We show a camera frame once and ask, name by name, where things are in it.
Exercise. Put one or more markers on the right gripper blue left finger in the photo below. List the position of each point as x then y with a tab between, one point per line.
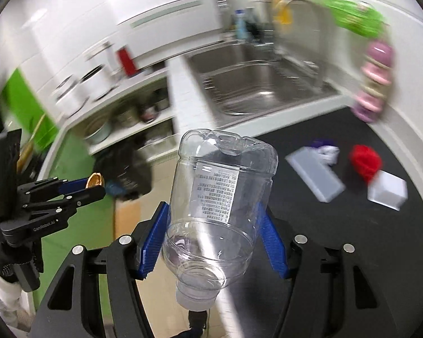
71	306

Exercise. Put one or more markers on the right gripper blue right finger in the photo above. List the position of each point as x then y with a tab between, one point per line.
331	292

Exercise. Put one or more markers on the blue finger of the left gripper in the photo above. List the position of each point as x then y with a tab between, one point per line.
86	196
68	187

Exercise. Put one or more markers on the golden wrapper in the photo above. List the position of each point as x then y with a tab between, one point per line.
95	179

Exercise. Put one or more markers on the clear plastic bottle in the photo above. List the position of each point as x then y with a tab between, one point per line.
220	192

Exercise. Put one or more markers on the translucent plastic lid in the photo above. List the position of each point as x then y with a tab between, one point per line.
319	178

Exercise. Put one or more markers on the white plastic box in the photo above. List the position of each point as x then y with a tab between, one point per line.
387	190

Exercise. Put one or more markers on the red wrapper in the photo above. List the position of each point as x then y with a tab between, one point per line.
365	161

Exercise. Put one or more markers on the black dual pedal trash bin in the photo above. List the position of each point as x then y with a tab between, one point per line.
127	175

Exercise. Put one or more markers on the orange floor mat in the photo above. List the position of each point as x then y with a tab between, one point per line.
126	216

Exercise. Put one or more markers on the light blue basin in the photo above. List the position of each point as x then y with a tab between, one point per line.
98	130

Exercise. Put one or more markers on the white storage bin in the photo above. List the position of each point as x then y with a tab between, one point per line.
159	150

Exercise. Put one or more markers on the black counter mat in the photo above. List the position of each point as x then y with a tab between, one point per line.
390	241

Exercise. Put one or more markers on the red canister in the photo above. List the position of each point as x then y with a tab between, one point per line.
127	63

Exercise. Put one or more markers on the purple white crumpled wrapper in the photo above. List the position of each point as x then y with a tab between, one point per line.
327	150

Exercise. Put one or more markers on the stainless steel double sink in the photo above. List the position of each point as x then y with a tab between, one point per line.
240	81

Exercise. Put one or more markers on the pink stacked bear container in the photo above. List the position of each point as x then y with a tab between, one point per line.
377	78

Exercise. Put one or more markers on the chrome gooseneck faucet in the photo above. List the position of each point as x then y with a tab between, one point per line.
306	40

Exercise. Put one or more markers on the yellow hanging scrubber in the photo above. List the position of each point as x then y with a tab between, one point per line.
281	12

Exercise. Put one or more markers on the green plastic basket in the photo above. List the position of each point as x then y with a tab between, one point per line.
358	17

